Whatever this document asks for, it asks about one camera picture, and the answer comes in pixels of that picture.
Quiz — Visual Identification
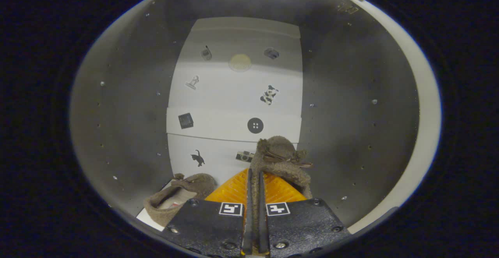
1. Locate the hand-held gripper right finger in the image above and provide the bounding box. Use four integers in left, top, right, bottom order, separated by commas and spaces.
257, 170, 351, 256

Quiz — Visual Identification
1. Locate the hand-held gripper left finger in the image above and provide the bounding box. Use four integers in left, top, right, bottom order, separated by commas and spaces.
162, 168, 253, 256

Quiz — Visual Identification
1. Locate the brown fuzzy shoe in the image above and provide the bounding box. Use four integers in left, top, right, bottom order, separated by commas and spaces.
249, 136, 313, 249
143, 173, 216, 227

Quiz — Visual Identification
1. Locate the grey shoe cabinet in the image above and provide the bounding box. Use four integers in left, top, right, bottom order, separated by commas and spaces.
70, 0, 421, 235

